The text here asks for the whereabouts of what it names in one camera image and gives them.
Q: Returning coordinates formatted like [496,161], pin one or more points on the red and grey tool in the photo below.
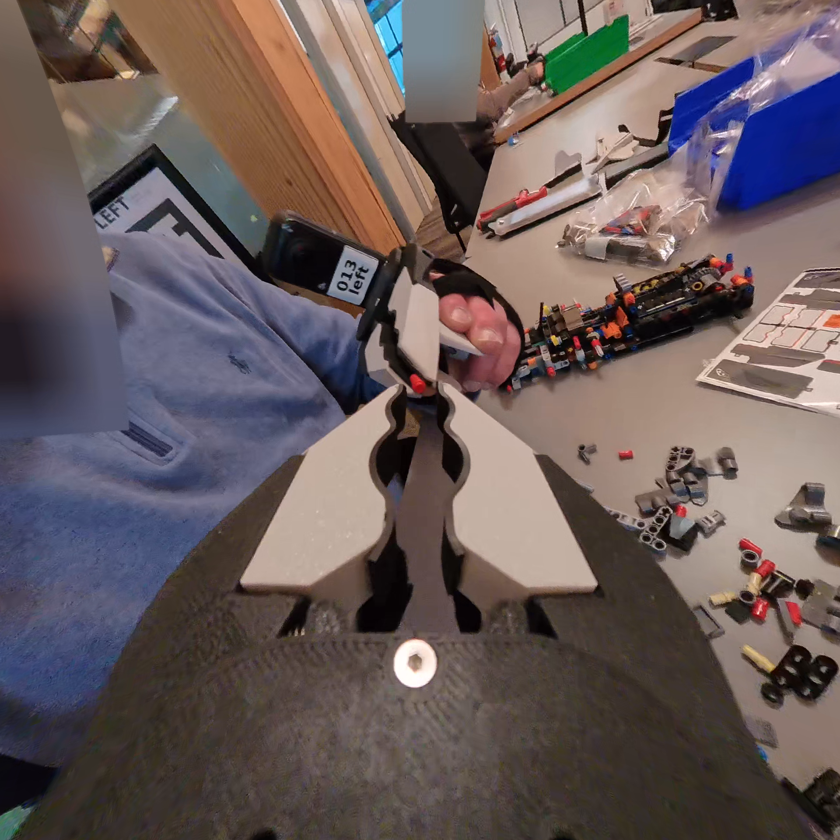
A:
[544,207]

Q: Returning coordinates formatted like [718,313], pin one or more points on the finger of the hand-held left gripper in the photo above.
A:
[380,361]
[420,328]

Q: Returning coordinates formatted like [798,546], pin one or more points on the green plastic bin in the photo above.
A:
[584,56]

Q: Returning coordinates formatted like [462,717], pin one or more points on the person's left hand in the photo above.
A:
[489,336]

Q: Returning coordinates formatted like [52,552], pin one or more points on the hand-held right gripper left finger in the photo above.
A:
[321,525]

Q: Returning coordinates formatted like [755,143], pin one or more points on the pale flat panel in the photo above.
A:
[613,149]

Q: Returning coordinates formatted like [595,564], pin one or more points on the red lego pin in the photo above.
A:
[415,382]

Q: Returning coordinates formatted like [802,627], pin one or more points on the clear plastic bags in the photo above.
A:
[800,59]

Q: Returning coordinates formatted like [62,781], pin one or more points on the lego instruction booklet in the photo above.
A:
[781,341]

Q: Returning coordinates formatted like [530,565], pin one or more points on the black chair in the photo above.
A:
[453,170]

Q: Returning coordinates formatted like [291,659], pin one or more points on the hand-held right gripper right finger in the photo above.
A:
[518,525]

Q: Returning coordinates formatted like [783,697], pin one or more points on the blue plastic bin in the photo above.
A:
[781,164]

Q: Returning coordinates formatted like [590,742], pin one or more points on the lego car chassis model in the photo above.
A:
[656,302]

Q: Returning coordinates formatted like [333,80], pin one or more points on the clear bag of lego pieces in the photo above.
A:
[630,236]

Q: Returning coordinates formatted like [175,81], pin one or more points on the pile of loose lego pieces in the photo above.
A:
[800,669]

